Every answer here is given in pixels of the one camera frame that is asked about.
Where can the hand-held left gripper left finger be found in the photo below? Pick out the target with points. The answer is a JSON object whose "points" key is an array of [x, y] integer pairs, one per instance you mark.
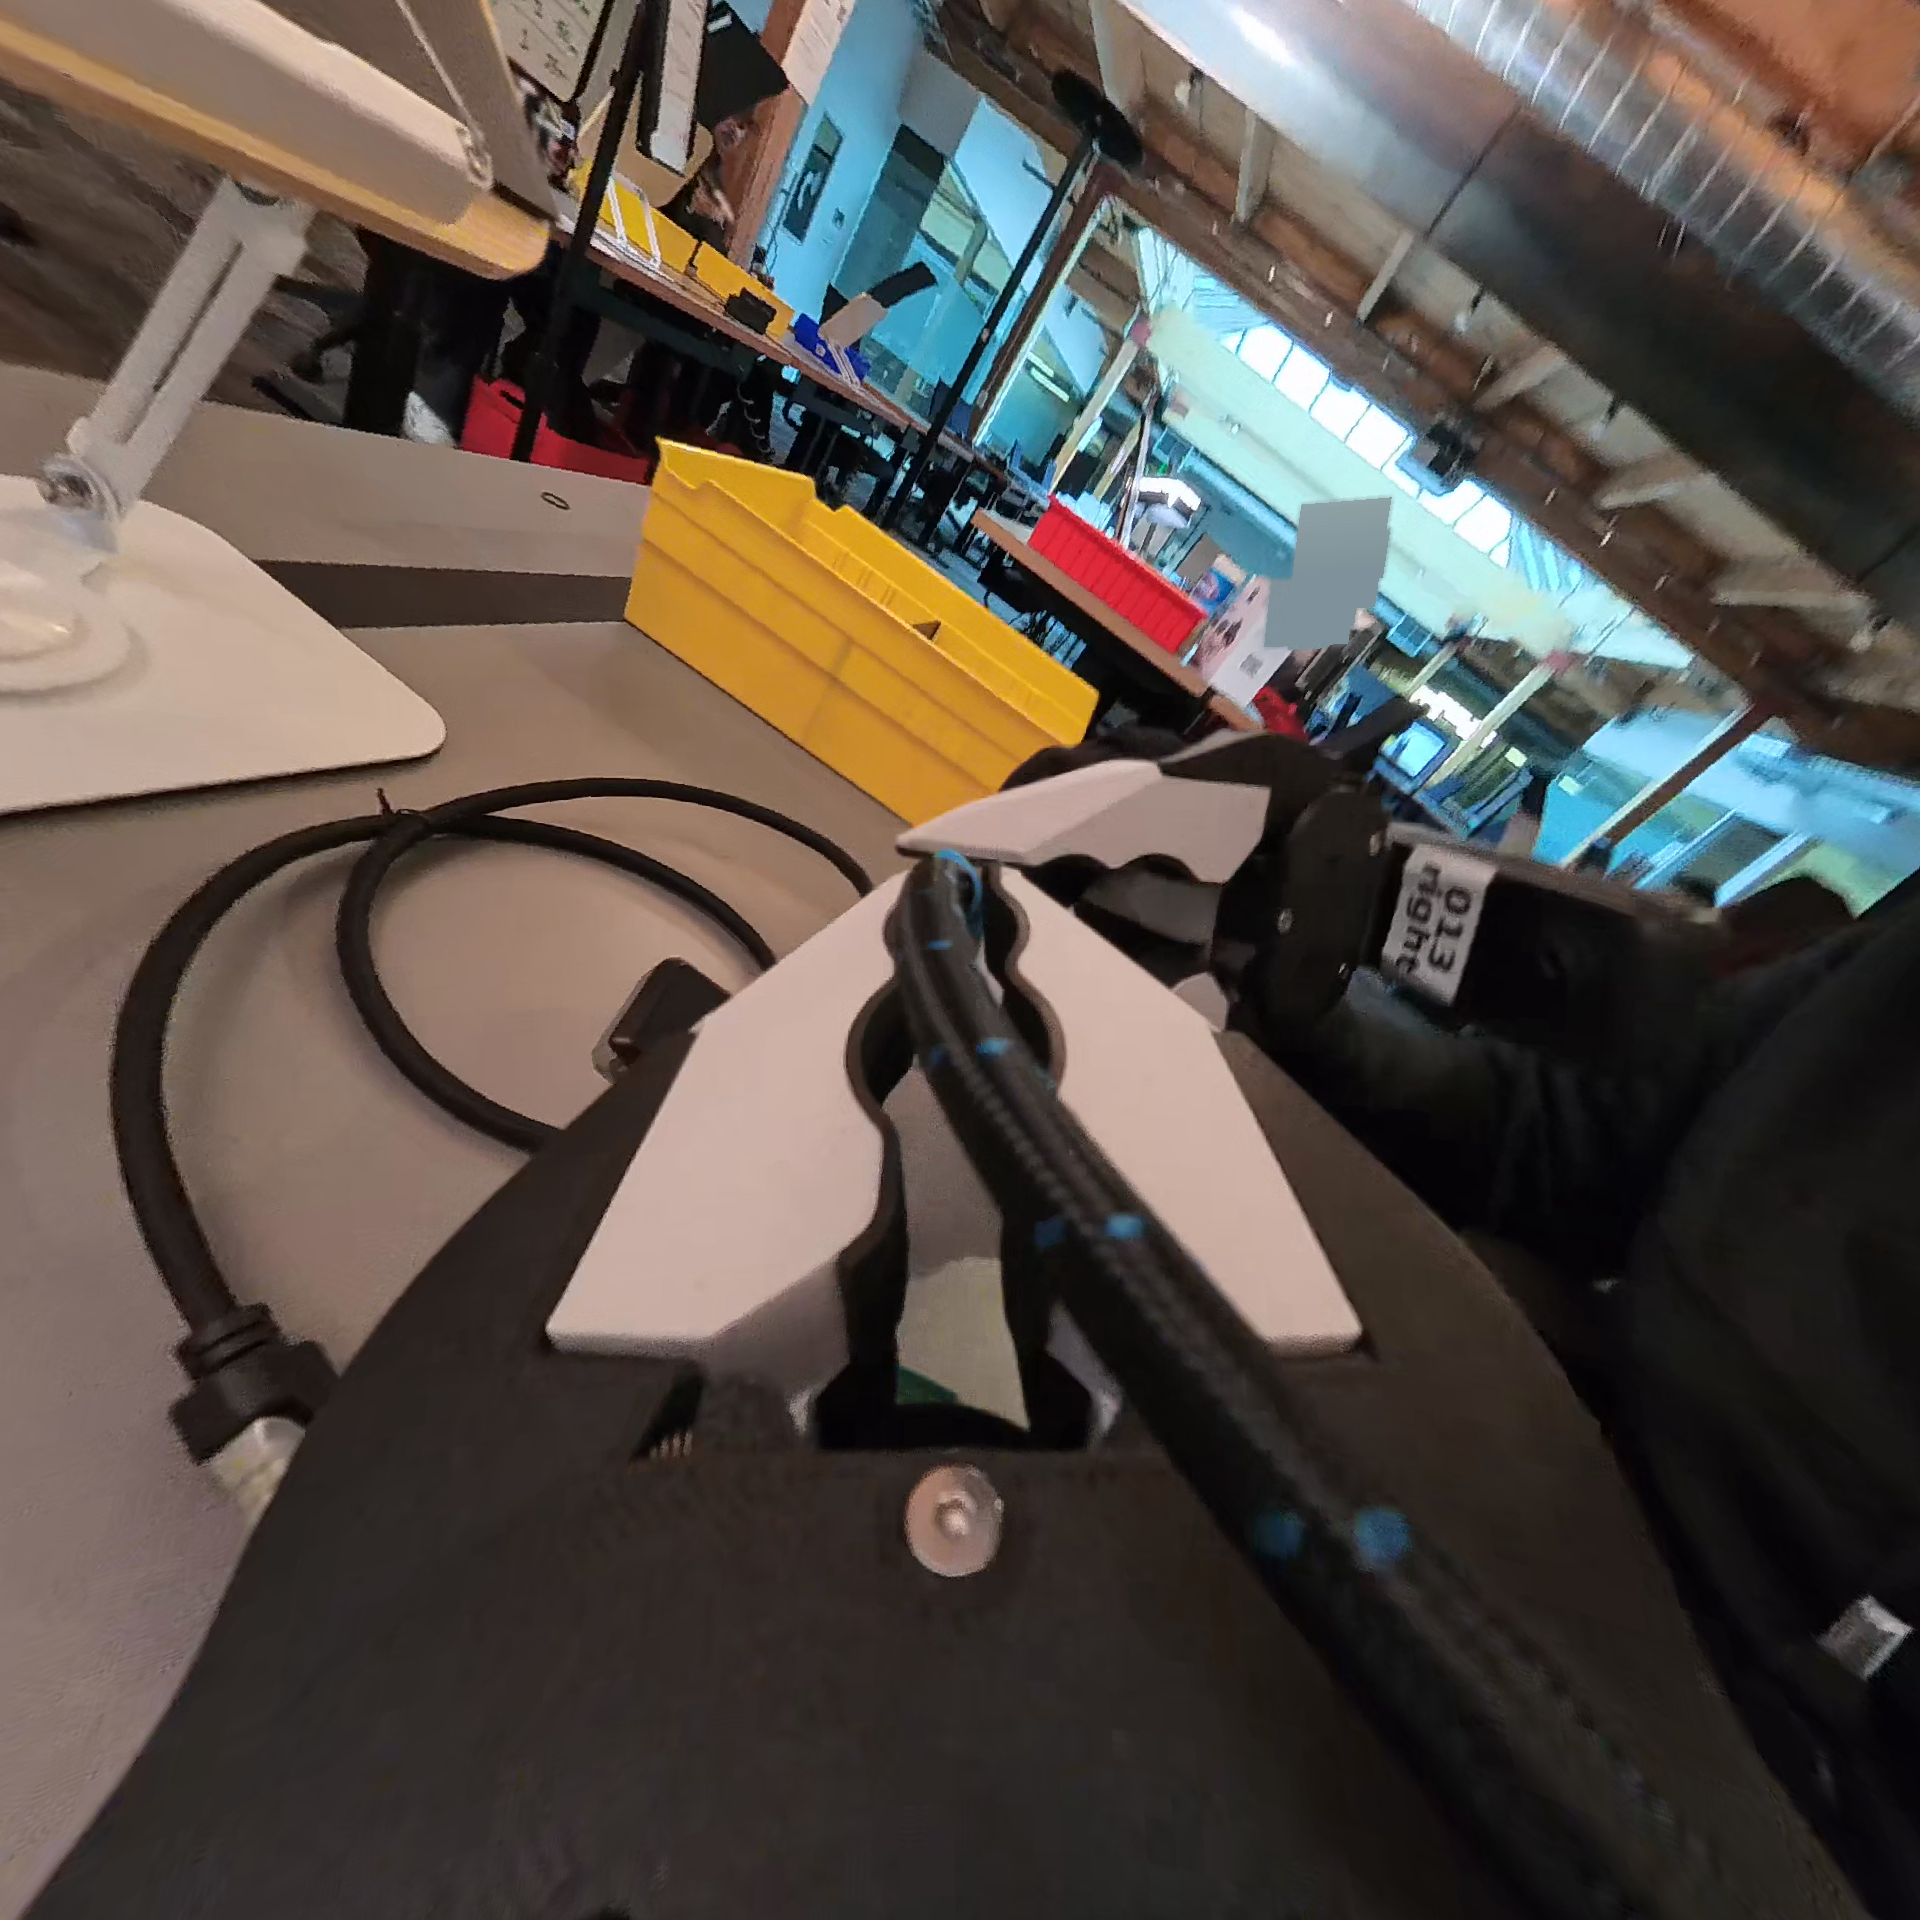
{"points": [[721, 1201]]}

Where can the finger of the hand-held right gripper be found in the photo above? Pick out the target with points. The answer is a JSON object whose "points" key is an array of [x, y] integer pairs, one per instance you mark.
{"points": [[1096, 819], [1148, 905]]}

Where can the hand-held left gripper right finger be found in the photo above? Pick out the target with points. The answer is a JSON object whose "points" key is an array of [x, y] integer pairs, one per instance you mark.
{"points": [[1244, 1201]]}

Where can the yellow plastic bin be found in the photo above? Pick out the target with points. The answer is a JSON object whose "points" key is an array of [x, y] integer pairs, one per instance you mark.
{"points": [[839, 661]]}

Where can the white printed poster box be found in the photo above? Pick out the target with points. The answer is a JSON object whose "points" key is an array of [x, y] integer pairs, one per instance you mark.
{"points": [[1237, 653]]}

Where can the red plastic bin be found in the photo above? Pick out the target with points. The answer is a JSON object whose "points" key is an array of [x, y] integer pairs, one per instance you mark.
{"points": [[1118, 580]]}

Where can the brown wooden table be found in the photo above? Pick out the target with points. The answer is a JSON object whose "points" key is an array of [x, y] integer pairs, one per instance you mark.
{"points": [[1009, 543]]}

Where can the yellow storage tray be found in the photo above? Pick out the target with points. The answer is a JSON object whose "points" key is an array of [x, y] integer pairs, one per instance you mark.
{"points": [[705, 271]]}

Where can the black pole with round head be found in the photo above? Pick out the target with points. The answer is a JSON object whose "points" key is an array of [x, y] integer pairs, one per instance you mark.
{"points": [[1098, 129]]}

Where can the red plastic crate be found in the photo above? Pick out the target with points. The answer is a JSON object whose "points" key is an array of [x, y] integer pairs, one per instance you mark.
{"points": [[510, 421]]}

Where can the light wooden table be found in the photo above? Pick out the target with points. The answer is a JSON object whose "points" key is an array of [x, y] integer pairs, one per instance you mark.
{"points": [[503, 248]]}

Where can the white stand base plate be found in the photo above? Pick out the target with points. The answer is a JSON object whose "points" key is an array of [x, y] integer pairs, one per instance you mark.
{"points": [[225, 645]]}

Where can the silver ventilation duct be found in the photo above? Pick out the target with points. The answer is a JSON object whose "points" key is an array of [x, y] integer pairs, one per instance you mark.
{"points": [[1650, 195]]}

